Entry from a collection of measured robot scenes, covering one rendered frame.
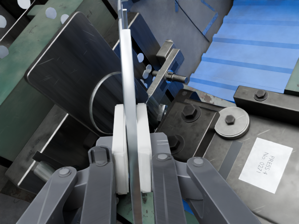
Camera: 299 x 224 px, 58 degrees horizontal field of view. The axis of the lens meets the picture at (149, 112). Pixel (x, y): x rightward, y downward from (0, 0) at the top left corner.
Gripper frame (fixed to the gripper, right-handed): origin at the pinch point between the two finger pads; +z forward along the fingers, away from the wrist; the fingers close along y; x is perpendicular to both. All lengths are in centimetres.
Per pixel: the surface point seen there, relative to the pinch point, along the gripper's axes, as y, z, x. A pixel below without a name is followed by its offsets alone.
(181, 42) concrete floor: 36, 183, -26
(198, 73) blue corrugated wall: 51, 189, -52
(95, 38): -5.8, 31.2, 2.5
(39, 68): -13.4, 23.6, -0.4
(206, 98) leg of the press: 23, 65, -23
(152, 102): 4.1, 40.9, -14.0
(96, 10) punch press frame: -7.1, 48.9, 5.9
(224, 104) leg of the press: 29, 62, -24
